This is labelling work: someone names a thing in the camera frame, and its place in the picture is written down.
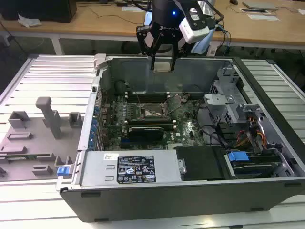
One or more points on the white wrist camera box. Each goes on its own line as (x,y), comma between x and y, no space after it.
(193,32)

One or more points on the crumpled white paper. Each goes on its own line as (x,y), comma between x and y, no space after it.
(28,21)

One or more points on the black open PC case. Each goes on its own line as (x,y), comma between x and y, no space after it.
(166,202)

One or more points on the green RAM stick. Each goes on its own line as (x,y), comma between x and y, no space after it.
(21,157)

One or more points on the grey flat laptop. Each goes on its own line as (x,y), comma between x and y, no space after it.
(259,5)

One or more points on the metal drive cage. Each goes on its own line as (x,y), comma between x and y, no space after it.
(222,105)

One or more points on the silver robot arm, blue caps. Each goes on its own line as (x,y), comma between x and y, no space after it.
(201,44)

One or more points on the white paper sheet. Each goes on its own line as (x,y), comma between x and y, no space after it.
(133,8)
(262,17)

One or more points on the CPU socket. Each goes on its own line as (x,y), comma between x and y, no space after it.
(152,115)

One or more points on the grey case latch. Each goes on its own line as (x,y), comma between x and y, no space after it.
(100,60)

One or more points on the wooden desk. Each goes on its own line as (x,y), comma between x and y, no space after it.
(95,26)

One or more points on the blue case latch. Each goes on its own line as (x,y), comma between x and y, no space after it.
(62,171)

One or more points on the grey parts rack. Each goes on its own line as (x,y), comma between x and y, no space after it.
(35,143)

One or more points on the green motherboard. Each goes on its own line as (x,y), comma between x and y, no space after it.
(183,136)

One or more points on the black label sticker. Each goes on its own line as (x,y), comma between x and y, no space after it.
(136,169)

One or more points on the grey power supply unit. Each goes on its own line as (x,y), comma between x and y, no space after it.
(95,167)

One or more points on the black box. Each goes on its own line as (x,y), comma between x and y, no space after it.
(35,9)

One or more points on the metal disk bay bracket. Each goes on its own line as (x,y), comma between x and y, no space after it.
(269,133)

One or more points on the black RAM stick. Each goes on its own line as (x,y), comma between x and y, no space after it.
(152,124)

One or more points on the black computer mouse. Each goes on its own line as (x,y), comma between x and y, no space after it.
(233,2)

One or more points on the black power adapter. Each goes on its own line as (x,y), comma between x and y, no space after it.
(121,4)

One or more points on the black graphics card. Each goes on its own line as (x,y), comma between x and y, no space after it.
(145,134)

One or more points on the blue disk carrier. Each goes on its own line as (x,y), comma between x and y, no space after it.
(237,158)

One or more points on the silver CPU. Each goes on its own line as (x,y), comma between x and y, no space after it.
(163,67)

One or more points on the blue expansion slot clip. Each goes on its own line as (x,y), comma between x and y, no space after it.
(92,136)
(94,122)
(90,143)
(96,110)

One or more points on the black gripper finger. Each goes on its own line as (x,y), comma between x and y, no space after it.
(145,40)
(174,59)

